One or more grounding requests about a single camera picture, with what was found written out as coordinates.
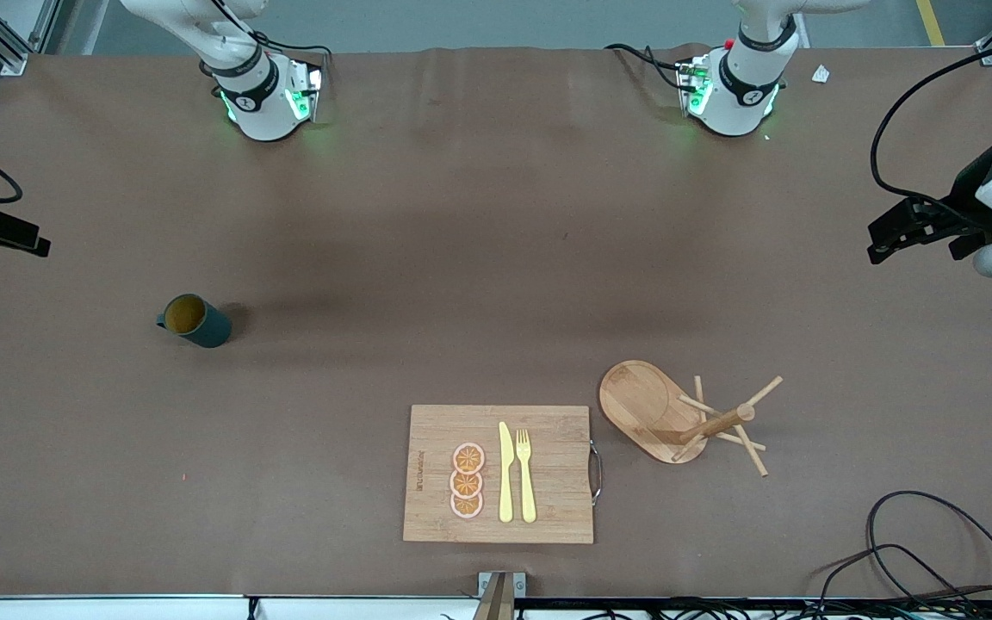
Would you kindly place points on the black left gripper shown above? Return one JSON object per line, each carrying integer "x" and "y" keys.
{"x": 972, "y": 191}

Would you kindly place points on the dark green cup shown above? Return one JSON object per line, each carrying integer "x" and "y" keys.
{"x": 207, "y": 327}

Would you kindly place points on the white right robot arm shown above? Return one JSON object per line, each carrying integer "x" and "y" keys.
{"x": 259, "y": 103}

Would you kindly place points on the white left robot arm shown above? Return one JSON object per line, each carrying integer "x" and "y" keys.
{"x": 741, "y": 86}

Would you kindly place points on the small white paper scrap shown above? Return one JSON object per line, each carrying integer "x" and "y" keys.
{"x": 821, "y": 74}

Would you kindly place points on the wooden mug tree stand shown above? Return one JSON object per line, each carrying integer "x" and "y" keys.
{"x": 642, "y": 405}

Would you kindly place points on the bamboo cutting board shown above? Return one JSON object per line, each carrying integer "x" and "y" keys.
{"x": 548, "y": 482}

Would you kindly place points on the yellow toy fork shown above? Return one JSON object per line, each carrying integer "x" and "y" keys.
{"x": 527, "y": 482}

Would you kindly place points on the yellow toy knife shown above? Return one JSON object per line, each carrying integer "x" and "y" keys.
{"x": 505, "y": 474}

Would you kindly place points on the orange slice toy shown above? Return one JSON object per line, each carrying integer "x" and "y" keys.
{"x": 468, "y": 458}

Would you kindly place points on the white table edge rail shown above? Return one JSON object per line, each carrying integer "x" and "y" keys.
{"x": 117, "y": 610}

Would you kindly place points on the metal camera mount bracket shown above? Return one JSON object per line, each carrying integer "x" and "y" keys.
{"x": 487, "y": 585}

